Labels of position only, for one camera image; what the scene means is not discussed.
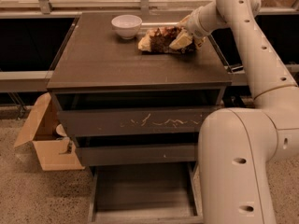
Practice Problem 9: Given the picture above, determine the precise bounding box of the black power adapter with cable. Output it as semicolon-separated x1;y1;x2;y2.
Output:
227;63;243;73

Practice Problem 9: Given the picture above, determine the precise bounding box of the open cardboard box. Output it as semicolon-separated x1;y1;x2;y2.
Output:
14;92;85;171

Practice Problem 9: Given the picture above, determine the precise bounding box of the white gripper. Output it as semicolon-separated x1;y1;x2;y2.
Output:
169;7;210;50

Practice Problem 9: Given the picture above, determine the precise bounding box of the brown chip bag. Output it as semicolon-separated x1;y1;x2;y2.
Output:
138;26;205;54

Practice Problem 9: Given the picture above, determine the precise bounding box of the middle drawer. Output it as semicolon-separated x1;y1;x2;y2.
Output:
76;133;198;166

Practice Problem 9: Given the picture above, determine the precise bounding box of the white ceramic bowl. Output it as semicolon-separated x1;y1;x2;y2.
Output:
111;15;142;39

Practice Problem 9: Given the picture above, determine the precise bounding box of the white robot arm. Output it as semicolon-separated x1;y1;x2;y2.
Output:
185;0;299;224

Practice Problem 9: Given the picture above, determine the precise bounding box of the top drawer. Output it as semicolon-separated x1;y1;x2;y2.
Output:
57;89;223;137

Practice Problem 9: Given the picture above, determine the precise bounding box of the dark brown drawer cabinet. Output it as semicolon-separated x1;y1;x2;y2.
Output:
46;10;233;224

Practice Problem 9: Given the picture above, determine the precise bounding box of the open bottom drawer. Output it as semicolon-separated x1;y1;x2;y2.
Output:
88;162;203;224

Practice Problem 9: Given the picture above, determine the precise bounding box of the white cup in box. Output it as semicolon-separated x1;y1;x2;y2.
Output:
55;124;67;137

